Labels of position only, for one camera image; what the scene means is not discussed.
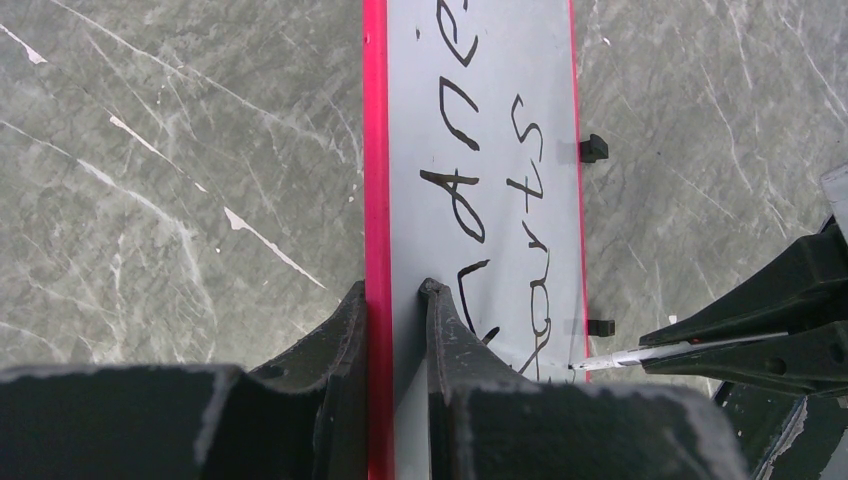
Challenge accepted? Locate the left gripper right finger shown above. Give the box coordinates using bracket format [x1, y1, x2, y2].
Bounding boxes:
[419, 279, 748, 479]

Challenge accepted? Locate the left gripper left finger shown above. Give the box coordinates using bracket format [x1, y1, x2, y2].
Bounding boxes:
[1, 283, 368, 479]

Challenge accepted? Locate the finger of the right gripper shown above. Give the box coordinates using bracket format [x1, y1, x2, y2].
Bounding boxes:
[643, 321, 847, 398]
[639, 225, 847, 346]

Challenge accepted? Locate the black whiteboard marker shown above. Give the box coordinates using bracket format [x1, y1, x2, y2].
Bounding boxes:
[568, 332, 788, 372]

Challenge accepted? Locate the pink-framed whiteboard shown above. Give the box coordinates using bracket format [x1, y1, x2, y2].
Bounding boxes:
[363, 1, 589, 479]

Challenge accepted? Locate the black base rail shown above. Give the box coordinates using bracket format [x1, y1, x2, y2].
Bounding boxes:
[713, 382, 847, 479]

